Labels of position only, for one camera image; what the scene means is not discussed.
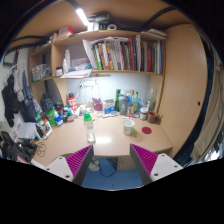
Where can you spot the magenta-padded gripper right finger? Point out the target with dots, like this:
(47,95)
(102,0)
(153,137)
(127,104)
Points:
(146,160)

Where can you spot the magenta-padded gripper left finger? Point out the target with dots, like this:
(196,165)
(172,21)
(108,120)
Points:
(78,160)

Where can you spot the clear bottle with green cap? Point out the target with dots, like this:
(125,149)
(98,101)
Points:
(89,128)

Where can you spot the flat round red coaster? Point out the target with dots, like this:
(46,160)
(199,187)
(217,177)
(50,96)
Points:
(146,130)

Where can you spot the white mug with green rim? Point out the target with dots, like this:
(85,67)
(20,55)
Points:
(128,127)

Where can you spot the brown mug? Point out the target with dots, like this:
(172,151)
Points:
(152,117)

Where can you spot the white bottle with blue label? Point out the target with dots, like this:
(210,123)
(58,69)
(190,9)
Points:
(59,121)

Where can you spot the dark supplement bottle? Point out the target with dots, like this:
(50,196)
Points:
(70,116)

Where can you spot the brown jar with white lid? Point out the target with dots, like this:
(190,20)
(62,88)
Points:
(143,114)

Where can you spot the green plastic container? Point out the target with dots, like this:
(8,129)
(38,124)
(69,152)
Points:
(51,117)

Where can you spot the light blue hairbrush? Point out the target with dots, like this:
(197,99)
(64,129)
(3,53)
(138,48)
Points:
(110,115)

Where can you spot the red and white canister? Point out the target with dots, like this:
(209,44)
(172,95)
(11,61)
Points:
(71,103)

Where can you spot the slim bottle with green cap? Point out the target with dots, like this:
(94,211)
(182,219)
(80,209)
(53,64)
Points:
(136,103)

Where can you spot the pink pouch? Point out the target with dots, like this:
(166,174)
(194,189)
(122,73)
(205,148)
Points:
(97,105)

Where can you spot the grey shaker bottle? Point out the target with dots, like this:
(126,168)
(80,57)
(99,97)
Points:
(123,105)

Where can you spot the blue and white carton box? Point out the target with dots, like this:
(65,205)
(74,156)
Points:
(109,106)

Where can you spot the black bag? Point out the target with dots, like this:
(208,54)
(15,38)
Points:
(15,148)

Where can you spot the green glass bottle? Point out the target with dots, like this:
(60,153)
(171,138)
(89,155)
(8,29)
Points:
(117,98)

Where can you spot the hanging clothes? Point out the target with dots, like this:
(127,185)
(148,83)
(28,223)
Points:
(18,96)

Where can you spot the wooden shelf unit with books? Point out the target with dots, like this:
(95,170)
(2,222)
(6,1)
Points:
(113,55)

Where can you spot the ceiling light tube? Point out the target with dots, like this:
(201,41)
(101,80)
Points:
(82,16)

